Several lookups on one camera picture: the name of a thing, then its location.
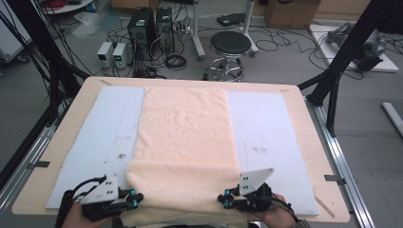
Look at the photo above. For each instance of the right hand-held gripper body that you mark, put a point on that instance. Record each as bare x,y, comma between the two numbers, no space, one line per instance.
253,190

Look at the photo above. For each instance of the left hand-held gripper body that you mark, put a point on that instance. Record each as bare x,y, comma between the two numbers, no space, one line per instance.
103,196

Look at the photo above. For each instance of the cream terry towel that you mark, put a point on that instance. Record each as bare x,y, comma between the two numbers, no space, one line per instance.
185,136

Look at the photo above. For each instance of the person's left hand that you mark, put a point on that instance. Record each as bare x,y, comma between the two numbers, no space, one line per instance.
79,218

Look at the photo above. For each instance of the person's right hand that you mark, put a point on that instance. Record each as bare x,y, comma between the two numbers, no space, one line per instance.
275,217

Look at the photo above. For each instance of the person's right sleeve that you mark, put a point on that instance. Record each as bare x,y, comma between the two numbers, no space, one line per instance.
301,224

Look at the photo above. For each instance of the white gridded mat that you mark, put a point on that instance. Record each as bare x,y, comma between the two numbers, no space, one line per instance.
104,126

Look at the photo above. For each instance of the white power supply unit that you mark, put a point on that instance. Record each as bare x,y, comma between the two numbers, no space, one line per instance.
104,54
122,55

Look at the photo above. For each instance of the black round stool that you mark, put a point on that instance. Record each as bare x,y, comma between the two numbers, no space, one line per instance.
230,42

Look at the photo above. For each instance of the white tube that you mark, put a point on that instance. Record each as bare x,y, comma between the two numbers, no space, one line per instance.
393,115

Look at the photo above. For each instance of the white base board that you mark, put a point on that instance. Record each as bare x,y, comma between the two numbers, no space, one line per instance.
323,47

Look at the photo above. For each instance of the white metal stand leg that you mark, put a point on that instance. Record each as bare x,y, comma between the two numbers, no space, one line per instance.
198,34
250,28

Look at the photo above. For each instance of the large black computer tower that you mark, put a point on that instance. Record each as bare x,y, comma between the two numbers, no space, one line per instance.
141,31

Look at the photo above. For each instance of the slim black computer tower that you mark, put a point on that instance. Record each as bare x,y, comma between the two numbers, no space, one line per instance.
165,28

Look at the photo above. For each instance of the clear plastic sheet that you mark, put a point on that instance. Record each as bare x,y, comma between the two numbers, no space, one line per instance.
92,25

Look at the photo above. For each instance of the flat black case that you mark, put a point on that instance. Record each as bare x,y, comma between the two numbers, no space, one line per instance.
231,19

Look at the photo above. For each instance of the brown cardboard box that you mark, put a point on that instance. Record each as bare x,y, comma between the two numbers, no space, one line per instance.
291,12

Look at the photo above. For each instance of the grey machine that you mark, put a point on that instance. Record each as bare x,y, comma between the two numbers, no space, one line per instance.
367,47

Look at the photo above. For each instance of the round white table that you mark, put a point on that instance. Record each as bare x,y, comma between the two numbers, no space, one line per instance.
69,7

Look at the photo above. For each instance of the black metal bracket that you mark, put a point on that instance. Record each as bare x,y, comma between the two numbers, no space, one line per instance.
39,164
334,179

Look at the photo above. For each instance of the aluminium rail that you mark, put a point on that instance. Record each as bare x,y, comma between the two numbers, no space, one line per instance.
335,152
28,155

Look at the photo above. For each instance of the black metal frame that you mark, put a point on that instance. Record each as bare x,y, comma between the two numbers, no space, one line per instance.
342,60

